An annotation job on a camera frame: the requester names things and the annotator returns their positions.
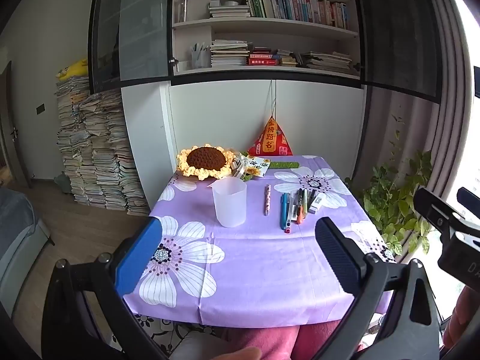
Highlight white shelf pen holder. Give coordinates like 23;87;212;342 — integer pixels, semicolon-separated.
190;42;212;70

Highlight translucent white plastic cup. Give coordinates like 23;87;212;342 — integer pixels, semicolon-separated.
212;178;248;228

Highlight small stack of grey books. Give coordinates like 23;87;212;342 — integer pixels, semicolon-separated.
208;0;251;18

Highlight glass cabinet door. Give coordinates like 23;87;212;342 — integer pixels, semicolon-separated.
352;0;444;104
87;0;176;95

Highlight white ribbon bow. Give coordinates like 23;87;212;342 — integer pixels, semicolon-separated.
230;153;251;183

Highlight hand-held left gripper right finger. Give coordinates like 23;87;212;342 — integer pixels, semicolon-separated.
315;217;441;360

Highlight grey pink curtain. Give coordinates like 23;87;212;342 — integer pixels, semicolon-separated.
365;0;474;241

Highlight black white floral cloth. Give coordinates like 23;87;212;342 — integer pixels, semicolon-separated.
129;312;226;350

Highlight tall stack of papers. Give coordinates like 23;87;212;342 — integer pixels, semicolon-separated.
55;75;151;217

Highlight grey bed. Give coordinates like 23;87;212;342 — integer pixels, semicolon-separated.
0;185;52;305

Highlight dark room door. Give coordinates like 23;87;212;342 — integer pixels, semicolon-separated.
0;60;31;189

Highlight stack of red books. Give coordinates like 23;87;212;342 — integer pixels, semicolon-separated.
246;47;281;67

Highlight sunflower greeting card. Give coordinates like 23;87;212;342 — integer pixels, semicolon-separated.
244;155;271;178

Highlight stack of white booklets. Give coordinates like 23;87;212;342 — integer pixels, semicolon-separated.
209;39;250;68

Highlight crochet sunflower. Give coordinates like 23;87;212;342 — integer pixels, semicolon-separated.
176;144;238;180

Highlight person's right hand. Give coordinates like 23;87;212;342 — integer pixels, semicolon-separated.
442;287;480;350

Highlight yellow plush toy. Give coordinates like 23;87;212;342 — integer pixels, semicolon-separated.
56;58;89;80

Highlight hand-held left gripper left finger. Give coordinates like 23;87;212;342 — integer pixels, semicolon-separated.
42;215;164;360

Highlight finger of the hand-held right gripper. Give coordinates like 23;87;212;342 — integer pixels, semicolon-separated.
457;187;480;220
413;187;457;235

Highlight person's pink pants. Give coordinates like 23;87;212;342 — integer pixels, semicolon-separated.
224;319;377;360

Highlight person's left hand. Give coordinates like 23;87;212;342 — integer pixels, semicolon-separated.
215;346;263;360

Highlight green potted plant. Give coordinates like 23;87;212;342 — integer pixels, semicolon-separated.
346;114;436;256

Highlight red pen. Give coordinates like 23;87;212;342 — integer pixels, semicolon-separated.
285;194;294;234

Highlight purple floral tablecloth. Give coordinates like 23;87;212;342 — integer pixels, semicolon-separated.
123;155;398;326

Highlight red pyramid charm pillow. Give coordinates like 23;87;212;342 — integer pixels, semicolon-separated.
247;117;294;157

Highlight stack of worn magazines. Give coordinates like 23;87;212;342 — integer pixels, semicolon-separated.
300;50;354;75

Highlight row of colourful books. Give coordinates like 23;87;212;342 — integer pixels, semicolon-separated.
244;0;349;30

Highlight hanging string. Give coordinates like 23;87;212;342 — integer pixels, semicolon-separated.
268;79;278;119

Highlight white bookshelf cabinet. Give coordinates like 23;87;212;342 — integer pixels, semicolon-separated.
169;0;367;88

